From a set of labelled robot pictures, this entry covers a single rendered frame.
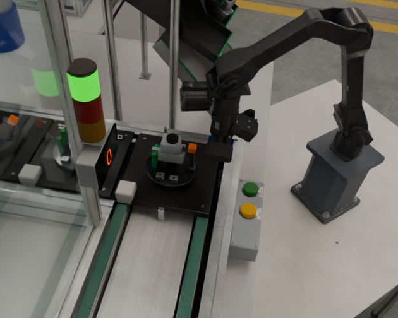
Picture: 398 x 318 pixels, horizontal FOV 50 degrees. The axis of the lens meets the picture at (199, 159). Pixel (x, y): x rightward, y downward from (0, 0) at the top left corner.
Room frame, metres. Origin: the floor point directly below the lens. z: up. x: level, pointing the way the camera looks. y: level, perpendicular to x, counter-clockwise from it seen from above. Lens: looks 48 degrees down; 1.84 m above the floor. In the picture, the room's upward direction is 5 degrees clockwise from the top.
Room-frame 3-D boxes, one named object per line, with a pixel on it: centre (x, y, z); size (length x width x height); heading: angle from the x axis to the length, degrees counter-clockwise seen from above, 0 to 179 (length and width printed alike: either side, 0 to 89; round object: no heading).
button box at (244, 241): (0.64, -0.14, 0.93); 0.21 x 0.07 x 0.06; 174
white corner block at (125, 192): (0.66, 0.18, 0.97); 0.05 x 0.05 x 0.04; 84
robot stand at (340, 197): (0.79, -0.38, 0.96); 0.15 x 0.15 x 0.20; 37
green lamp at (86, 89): (0.57, 0.21, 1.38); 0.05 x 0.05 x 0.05
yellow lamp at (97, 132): (0.57, 0.21, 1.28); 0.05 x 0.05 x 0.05
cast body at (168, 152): (0.75, 0.08, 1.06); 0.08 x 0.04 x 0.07; 85
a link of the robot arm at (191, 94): (0.72, -0.01, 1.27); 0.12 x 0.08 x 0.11; 100
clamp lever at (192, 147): (0.74, 0.03, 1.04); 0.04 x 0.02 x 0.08; 84
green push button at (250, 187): (0.71, -0.14, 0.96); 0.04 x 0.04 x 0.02
